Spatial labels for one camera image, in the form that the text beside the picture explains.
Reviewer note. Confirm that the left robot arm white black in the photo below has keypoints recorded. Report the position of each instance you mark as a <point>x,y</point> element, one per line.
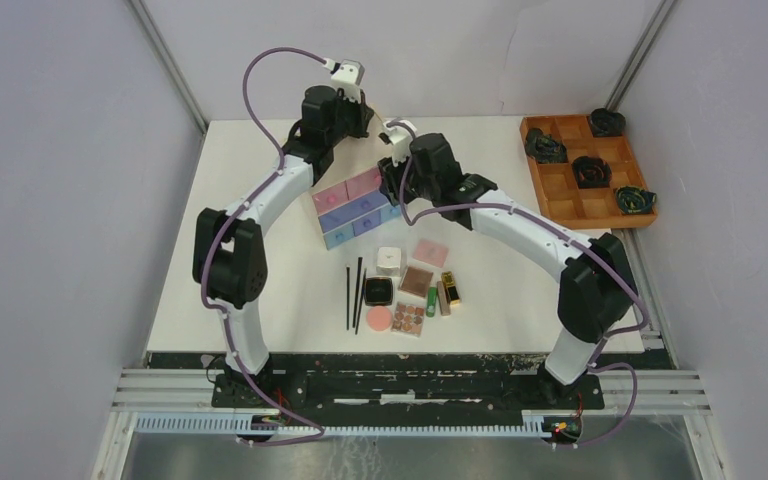
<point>229,260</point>

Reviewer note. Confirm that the pink drawer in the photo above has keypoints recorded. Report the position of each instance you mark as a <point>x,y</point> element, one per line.
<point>330,198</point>
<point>363,183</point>

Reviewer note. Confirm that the eyeshadow palette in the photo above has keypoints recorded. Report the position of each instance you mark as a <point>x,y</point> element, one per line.
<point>408,319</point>

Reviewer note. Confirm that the dark rolled cloth front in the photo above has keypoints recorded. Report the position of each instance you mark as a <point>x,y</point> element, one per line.
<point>633,200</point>

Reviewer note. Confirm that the dark rolled cloth back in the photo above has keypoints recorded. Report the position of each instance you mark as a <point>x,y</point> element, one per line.
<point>604,123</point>

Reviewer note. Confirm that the rose gold lipstick tube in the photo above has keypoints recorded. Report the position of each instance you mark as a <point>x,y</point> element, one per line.
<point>444,307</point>

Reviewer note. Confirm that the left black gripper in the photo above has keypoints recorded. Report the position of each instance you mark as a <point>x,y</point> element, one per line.
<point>359,111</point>

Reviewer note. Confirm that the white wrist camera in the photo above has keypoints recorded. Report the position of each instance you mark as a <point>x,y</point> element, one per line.
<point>400,134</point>
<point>347,73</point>

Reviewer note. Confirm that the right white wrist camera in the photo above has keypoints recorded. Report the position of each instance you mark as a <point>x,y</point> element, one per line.
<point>400,134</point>

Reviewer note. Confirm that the cream drawer organizer cabinet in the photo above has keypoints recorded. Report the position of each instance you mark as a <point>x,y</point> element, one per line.
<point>356,218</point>

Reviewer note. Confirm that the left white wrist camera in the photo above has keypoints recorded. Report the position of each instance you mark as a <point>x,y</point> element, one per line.
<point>347,73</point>

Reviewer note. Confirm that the dark rolled cloth left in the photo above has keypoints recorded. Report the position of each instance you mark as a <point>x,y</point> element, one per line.
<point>543,148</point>

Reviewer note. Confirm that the white cube makeup box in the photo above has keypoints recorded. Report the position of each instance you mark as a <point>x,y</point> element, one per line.
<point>389,261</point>

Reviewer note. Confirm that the dark rolled cloth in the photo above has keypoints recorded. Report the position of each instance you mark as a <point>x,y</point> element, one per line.
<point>543,148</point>
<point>633,200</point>
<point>604,123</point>
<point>591,172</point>

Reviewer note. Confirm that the green lipstick tube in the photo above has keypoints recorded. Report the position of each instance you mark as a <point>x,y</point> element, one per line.
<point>431,302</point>

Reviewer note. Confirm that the black square compact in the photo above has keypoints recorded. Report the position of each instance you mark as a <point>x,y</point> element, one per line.
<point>378,291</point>

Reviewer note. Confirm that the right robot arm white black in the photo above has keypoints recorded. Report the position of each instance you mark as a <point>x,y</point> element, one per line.
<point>596,286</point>

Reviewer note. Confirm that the brown square blush compact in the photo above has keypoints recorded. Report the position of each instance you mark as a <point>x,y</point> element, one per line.
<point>416,281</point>

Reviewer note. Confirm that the orange wooden compartment tray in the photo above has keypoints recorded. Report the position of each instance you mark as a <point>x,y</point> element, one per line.
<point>558,195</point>

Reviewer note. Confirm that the pink round powder puff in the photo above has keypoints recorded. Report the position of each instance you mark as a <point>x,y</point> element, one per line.
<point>379,318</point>

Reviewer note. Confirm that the dark rolled cloth middle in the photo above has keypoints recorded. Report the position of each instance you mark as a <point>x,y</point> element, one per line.
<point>591,172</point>

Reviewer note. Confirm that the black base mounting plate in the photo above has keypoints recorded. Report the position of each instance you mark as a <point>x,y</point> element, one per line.
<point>518,389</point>

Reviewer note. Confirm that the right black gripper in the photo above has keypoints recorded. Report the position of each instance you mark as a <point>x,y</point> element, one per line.
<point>391,179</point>

